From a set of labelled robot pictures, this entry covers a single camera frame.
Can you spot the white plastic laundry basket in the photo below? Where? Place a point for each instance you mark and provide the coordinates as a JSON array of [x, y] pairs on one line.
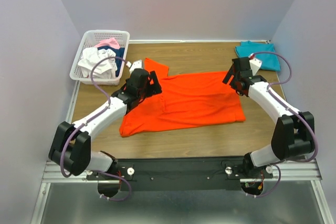
[[92, 38]]

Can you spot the white crumpled t shirt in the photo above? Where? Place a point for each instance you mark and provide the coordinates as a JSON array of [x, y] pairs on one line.
[[91, 56]]

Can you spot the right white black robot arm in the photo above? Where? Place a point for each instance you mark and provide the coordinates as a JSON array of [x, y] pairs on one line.
[[293, 135]]

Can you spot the teal t shirt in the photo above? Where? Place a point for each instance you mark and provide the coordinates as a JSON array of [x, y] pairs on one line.
[[270, 62]]

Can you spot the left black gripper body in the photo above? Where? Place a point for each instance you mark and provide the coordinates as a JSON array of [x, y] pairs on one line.
[[147, 92]]

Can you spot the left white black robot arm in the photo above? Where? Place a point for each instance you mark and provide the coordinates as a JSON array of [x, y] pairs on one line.
[[71, 146]]

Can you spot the navy blue t shirt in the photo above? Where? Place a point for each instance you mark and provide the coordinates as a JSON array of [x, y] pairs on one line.
[[120, 57]]

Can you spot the pink t shirt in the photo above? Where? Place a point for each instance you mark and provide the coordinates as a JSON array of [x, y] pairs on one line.
[[111, 42]]

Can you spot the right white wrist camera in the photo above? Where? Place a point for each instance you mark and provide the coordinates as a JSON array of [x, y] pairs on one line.
[[255, 64]]

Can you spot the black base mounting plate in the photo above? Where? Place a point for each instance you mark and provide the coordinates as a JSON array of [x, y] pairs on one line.
[[196, 173]]

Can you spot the orange t shirt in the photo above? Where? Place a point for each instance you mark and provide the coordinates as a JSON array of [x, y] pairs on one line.
[[187, 101]]

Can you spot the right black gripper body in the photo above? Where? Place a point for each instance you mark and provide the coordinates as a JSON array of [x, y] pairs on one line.
[[233, 84]]

